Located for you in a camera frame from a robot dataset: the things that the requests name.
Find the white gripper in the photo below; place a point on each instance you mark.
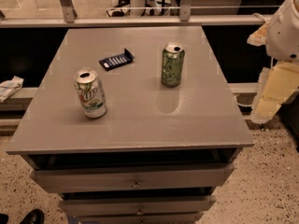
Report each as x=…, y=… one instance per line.
x=284, y=36

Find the green soda can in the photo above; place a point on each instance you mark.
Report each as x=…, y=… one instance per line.
x=172, y=64

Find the white 7up can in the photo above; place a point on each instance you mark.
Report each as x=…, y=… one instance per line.
x=89, y=88

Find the grey drawer cabinet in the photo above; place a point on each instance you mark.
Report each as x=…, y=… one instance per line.
x=146, y=124

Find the middle grey drawer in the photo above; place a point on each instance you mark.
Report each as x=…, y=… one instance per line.
x=137, y=206

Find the grey drawer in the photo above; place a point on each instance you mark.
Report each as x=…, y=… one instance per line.
x=137, y=206
x=133, y=178
x=180, y=218

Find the bottom grey drawer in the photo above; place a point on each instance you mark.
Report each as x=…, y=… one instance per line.
x=180, y=218

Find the top grey drawer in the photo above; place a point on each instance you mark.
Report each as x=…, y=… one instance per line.
x=133, y=178

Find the white folded cloth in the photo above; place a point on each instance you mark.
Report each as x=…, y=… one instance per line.
x=9, y=87

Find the black shoe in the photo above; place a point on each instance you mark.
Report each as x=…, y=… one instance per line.
x=36, y=216

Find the metal railing frame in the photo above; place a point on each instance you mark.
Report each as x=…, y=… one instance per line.
x=93, y=13

